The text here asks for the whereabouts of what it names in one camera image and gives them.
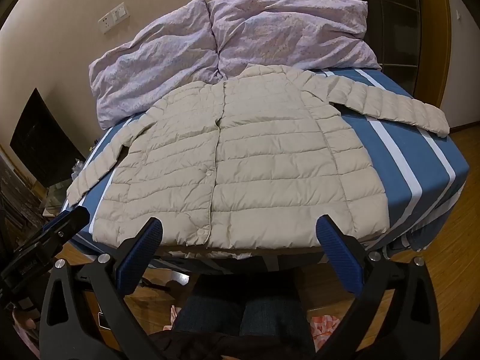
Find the black flat screen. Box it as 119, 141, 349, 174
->
9, 88, 86, 187

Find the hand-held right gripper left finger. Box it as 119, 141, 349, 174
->
38, 217, 166, 360

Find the white wall socket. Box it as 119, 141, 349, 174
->
98, 12, 117, 32

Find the beige puffer jacket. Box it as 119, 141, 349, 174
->
67, 64, 451, 259

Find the glass side table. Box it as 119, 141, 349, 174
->
41, 180, 76, 216

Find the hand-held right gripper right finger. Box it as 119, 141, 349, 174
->
316, 214, 440, 360

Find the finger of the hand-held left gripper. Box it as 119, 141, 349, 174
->
19, 207, 91, 257

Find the person's left forearm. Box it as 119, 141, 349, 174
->
12, 307, 40, 331

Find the blue striped bed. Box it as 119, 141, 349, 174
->
60, 65, 471, 274

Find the dark glass door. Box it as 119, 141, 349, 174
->
347, 0, 422, 94

